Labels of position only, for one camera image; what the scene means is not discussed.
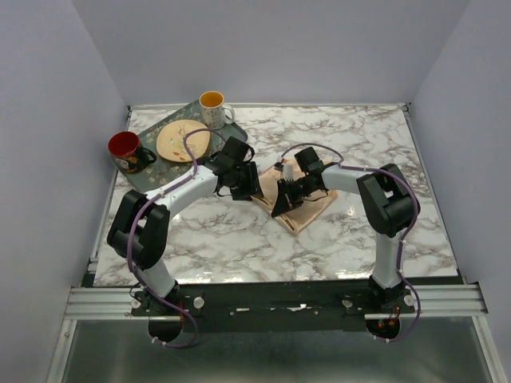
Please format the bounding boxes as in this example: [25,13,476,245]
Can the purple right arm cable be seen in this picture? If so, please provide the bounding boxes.
[277,142,422,344]

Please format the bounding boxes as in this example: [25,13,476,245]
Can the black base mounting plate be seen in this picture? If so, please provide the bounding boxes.
[131,279,414,341]

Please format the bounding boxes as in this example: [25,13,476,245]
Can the black mug red inside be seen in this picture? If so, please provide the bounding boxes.
[108,131,157,174]

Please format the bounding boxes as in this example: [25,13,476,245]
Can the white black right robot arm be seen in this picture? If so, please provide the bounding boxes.
[271,147,420,313]

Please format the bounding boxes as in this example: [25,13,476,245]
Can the cream bird plate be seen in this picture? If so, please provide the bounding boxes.
[156,120,211,163]

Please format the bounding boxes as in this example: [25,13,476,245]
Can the white mug yellow inside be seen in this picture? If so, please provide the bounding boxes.
[199,91,235,130]

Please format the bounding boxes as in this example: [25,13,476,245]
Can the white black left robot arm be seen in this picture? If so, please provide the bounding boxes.
[107,136,263,315]

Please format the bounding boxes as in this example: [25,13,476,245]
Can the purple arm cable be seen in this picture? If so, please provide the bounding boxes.
[126,128,231,348]
[277,142,422,344]

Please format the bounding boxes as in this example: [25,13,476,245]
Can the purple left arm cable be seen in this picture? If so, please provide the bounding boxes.
[126,128,231,348]

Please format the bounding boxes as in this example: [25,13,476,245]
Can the peach cloth napkin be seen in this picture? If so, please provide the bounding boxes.
[254,166,338,235]

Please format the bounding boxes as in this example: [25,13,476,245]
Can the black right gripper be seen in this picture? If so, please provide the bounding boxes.
[272,176,317,218]

